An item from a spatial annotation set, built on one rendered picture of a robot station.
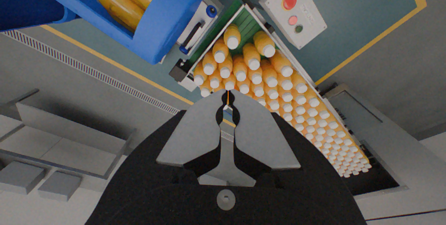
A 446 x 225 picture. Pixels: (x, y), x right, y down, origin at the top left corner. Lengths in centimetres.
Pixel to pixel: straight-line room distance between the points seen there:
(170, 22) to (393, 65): 264
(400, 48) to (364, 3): 81
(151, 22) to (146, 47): 7
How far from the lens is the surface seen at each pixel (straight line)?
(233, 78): 61
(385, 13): 225
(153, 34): 39
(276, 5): 50
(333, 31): 198
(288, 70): 60
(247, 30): 70
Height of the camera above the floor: 158
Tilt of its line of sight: 51 degrees down
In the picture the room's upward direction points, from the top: 178 degrees counter-clockwise
